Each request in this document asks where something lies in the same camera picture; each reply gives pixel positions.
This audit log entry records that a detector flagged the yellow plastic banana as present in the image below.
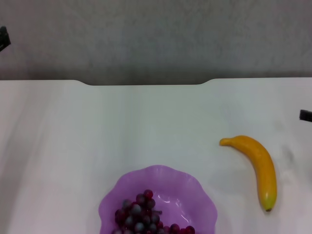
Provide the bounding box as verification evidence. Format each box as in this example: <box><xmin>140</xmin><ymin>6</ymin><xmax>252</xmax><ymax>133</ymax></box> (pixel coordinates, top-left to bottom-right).
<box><xmin>219</xmin><ymin>135</ymin><xmax>277</xmax><ymax>212</ymax></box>

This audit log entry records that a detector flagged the purple wavy-edged plastic plate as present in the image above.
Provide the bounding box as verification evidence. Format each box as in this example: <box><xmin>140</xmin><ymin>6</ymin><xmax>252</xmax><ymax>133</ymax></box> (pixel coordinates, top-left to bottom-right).
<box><xmin>98</xmin><ymin>164</ymin><xmax>218</xmax><ymax>234</ymax></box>

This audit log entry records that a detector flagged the dark red grape bunch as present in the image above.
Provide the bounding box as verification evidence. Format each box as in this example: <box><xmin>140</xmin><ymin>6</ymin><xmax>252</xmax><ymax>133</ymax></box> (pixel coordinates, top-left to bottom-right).
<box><xmin>112</xmin><ymin>189</ymin><xmax>196</xmax><ymax>234</ymax></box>

